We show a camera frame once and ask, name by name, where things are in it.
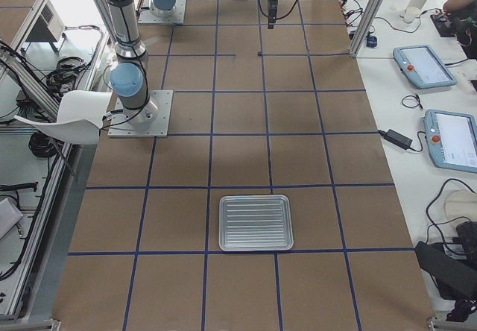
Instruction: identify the silver metal tray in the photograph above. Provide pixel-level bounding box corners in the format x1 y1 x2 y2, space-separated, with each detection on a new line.
218 195 294 252

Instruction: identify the upper blue teach pendant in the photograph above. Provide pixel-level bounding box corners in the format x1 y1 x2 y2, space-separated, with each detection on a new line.
393 45 457 89

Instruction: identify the blue teach pendant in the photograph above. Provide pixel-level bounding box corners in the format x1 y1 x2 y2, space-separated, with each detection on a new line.
393 45 457 89
423 110 476 173

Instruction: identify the black power adapter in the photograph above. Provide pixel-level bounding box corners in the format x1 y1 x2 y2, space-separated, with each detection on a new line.
378 129 412 150

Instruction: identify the brown paper table mat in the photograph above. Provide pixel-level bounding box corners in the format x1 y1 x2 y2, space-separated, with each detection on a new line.
52 0 432 330

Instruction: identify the lower blue teach pendant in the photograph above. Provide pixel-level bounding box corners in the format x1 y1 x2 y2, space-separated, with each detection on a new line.
423 110 476 173

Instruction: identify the aluminium frame post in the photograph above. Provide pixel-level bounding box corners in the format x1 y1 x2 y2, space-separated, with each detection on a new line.
349 0 383 57

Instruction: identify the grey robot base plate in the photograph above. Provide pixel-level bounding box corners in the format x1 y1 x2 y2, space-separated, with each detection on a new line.
108 89 173 138

